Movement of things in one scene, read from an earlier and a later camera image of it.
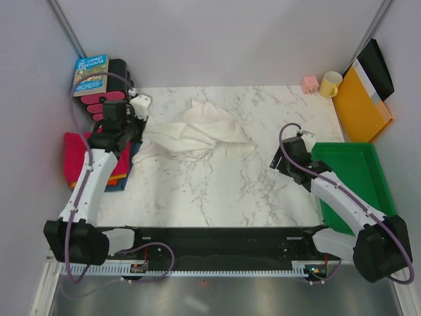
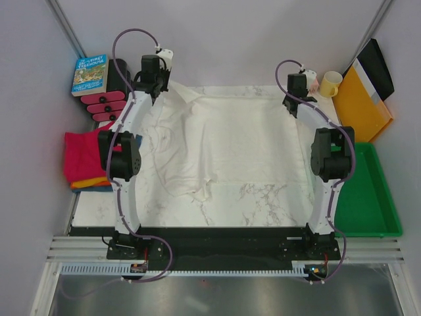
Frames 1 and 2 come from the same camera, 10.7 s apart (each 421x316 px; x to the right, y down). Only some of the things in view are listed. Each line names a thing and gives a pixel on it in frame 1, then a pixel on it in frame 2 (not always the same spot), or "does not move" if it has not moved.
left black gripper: [142, 123] to [166, 73]
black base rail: [182, 247] does not move
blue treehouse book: [93, 84] does not move
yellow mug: [329, 83] does not move
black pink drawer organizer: [117, 89] does not move
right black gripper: [281, 166] to [285, 100]
